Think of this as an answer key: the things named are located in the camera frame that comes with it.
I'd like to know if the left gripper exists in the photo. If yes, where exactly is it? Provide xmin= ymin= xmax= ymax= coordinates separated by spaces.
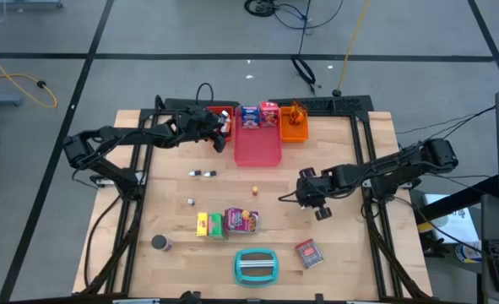
xmin=175 ymin=105 xmax=229 ymax=154

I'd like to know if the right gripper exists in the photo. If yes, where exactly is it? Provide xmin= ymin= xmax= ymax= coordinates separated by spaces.
xmin=295 ymin=167 xmax=341 ymax=221

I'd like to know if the blue Frosted Flakes box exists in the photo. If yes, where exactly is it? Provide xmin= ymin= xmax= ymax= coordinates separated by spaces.
xmin=240 ymin=105 xmax=262 ymax=130

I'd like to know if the red mini cereal box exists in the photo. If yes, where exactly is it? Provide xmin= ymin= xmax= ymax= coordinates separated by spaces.
xmin=259 ymin=100 xmax=281 ymax=128

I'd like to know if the red spice tin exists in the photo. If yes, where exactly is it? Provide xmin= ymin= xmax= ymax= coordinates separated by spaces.
xmin=295 ymin=238 xmax=324 ymax=270

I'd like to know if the brown snack packet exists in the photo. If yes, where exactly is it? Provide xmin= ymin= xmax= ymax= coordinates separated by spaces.
xmin=289 ymin=99 xmax=309 ymax=127

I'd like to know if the purple Raisin Bran box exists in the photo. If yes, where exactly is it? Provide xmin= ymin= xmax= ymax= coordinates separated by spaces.
xmin=223 ymin=207 xmax=260 ymax=235

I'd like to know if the yellow Corn Pops box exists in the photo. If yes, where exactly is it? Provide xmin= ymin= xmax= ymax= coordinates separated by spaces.
xmin=196 ymin=211 xmax=210 ymax=237

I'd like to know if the red mesh basket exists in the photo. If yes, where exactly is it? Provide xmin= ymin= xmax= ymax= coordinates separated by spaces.
xmin=205 ymin=105 xmax=236 ymax=143

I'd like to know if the pink plastic tray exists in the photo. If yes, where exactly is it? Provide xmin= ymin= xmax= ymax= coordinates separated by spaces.
xmin=233 ymin=105 xmax=283 ymax=168

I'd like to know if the orange mesh basket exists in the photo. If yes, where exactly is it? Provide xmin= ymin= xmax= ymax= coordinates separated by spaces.
xmin=279 ymin=105 xmax=310 ymax=144

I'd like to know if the teal box grater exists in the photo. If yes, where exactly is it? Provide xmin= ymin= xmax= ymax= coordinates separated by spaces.
xmin=232 ymin=247 xmax=280 ymax=289

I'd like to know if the green Apple Jacks box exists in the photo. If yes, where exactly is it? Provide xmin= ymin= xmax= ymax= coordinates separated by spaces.
xmin=208 ymin=212 xmax=229 ymax=241

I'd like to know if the black-lidded spice jar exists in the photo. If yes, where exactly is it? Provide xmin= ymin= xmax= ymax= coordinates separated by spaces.
xmin=150 ymin=234 xmax=175 ymax=253

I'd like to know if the black clamp tool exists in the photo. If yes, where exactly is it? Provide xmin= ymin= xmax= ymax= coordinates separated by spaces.
xmin=421 ymin=231 xmax=449 ymax=258

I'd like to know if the white paper sheet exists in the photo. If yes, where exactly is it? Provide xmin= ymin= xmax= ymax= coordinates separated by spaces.
xmin=421 ymin=193 xmax=480 ymax=245

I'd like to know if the black support bar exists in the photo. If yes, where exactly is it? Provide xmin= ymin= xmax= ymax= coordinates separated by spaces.
xmin=415 ymin=175 xmax=499 ymax=225

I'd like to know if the small round printed container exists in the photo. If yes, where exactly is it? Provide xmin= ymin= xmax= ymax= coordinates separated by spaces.
xmin=454 ymin=240 xmax=483 ymax=264

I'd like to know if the grey workbench foot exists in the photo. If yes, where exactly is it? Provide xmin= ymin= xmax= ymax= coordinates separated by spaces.
xmin=0 ymin=0 xmax=64 ymax=10
xmin=0 ymin=93 xmax=24 ymax=107

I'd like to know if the black cable loop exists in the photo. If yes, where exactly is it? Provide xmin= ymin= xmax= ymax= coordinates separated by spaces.
xmin=196 ymin=82 xmax=214 ymax=106

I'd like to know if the black table frame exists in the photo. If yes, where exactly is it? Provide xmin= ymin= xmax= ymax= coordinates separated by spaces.
xmin=79 ymin=95 xmax=435 ymax=304

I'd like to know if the black looped strap cable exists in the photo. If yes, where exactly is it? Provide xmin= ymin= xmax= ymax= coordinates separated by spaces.
xmin=290 ymin=54 xmax=323 ymax=96

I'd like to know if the black floor cable bundle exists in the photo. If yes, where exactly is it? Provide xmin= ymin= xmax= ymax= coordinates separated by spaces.
xmin=243 ymin=0 xmax=345 ymax=31

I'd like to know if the long yellow cable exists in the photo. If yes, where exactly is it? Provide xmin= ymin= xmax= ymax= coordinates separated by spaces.
xmin=335 ymin=0 xmax=372 ymax=97

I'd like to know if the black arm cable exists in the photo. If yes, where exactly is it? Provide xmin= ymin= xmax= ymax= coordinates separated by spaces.
xmin=83 ymin=194 xmax=123 ymax=292

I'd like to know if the yellow looped cable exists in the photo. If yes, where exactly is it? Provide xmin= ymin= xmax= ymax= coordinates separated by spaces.
xmin=0 ymin=44 xmax=59 ymax=109

